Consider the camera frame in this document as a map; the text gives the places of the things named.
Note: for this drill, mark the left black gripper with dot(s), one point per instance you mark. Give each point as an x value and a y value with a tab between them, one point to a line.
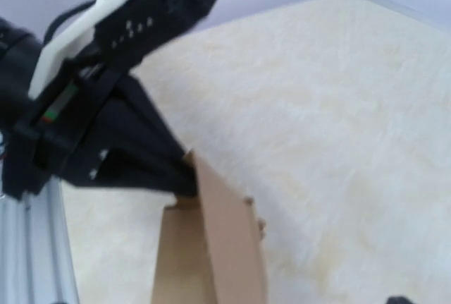
99	131

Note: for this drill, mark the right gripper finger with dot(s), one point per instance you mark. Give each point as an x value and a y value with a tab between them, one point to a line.
398	300

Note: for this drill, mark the brown cardboard box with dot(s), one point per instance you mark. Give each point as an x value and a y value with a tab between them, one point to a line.
210	246

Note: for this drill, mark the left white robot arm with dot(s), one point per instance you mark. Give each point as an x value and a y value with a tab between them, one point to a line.
20	50

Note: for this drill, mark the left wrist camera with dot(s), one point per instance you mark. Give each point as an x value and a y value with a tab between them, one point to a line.
124	31

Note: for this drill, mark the front aluminium frame rail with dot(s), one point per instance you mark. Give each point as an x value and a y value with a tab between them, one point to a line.
36	261

